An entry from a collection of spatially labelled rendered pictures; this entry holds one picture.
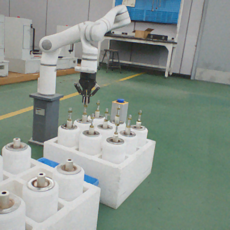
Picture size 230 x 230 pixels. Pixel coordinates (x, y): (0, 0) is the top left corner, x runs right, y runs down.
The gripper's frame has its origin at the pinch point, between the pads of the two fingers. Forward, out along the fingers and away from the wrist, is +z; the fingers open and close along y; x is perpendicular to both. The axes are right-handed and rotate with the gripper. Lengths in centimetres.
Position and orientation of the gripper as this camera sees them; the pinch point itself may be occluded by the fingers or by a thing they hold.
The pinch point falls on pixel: (86, 100)
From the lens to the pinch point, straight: 127.4
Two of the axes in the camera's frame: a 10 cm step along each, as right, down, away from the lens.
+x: -1.9, 2.5, -9.5
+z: -1.1, 9.6, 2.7
